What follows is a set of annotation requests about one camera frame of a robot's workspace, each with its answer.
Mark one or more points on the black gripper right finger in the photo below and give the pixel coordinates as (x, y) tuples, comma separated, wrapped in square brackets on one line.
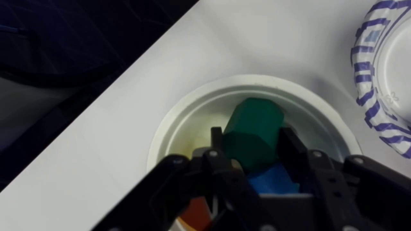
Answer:
[(360, 192)]

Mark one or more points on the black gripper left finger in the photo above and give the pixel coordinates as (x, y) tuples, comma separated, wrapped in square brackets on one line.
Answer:
[(200, 192)]

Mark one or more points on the green block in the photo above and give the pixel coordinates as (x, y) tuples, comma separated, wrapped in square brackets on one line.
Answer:
[(252, 132)]

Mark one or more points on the orange block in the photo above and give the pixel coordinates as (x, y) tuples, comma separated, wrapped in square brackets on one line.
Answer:
[(196, 212)]

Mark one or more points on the blue rounded block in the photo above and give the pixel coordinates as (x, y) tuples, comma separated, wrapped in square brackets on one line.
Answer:
[(270, 179)]

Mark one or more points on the white bowl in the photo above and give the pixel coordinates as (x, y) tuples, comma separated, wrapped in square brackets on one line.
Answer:
[(200, 106)]

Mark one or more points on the blue striped paper plate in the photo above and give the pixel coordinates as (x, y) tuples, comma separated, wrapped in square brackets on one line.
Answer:
[(363, 64)]

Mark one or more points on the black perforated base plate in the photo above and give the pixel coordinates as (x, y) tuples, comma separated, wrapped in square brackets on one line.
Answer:
[(85, 33)]

